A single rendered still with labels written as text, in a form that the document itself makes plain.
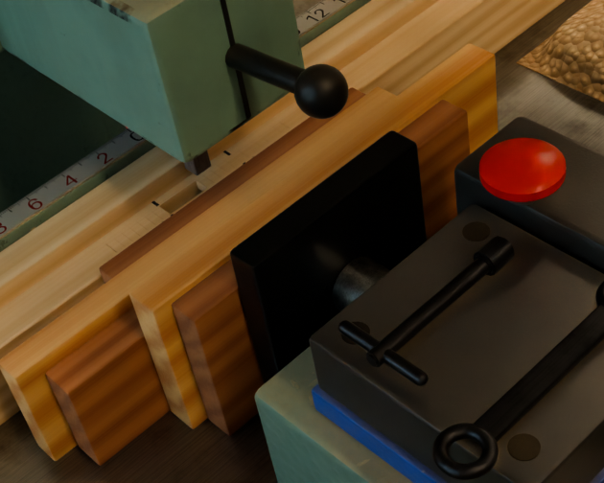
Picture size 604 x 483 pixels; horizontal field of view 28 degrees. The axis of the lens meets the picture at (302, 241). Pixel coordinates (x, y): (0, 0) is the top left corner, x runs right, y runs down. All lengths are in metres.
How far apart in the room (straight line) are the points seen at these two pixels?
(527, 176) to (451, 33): 0.24
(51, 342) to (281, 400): 0.10
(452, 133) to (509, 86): 0.14
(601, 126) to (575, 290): 0.23
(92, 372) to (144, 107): 0.11
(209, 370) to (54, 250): 0.10
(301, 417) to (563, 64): 0.30
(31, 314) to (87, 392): 0.06
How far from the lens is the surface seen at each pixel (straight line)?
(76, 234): 0.55
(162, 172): 0.57
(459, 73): 0.55
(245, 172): 0.56
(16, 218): 0.56
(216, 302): 0.46
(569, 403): 0.38
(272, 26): 0.49
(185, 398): 0.51
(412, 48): 0.63
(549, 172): 0.42
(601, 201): 0.43
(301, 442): 0.44
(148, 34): 0.45
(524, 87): 0.66
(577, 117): 0.64
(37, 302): 0.54
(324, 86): 0.43
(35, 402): 0.50
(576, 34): 0.67
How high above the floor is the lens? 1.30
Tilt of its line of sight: 44 degrees down
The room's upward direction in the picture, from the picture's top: 11 degrees counter-clockwise
